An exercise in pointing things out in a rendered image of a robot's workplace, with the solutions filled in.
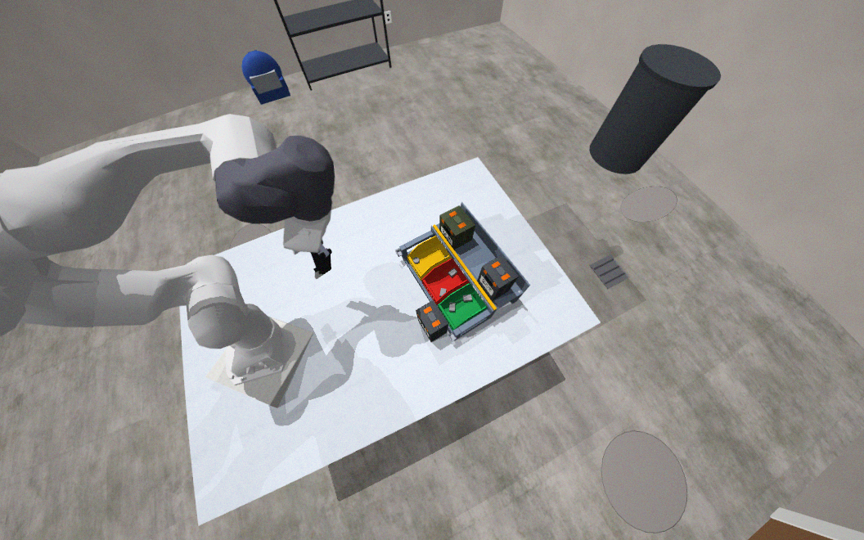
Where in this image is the red open bin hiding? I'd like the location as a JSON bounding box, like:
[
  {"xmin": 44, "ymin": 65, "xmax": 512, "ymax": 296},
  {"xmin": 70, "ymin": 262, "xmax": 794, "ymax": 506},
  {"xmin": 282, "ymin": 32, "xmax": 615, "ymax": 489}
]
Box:
[{"xmin": 422, "ymin": 258, "xmax": 470, "ymax": 304}]

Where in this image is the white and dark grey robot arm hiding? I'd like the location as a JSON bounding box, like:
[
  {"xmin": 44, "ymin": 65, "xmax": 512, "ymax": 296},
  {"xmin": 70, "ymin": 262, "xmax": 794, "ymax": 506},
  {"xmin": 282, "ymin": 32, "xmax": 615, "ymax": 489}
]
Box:
[{"xmin": 0, "ymin": 114, "xmax": 335, "ymax": 385}]

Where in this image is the yellow flat bar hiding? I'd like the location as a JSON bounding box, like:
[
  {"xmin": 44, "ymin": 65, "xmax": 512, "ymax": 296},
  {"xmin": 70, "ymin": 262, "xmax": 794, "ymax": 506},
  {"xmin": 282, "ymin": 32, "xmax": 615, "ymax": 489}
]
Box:
[{"xmin": 433, "ymin": 225, "xmax": 497, "ymax": 310}]

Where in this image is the yellow open bin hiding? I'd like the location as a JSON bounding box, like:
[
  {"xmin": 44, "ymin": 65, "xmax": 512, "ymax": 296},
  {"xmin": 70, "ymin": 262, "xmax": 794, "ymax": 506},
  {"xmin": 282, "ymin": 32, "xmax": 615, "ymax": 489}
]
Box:
[{"xmin": 407, "ymin": 236, "xmax": 452, "ymax": 280}]

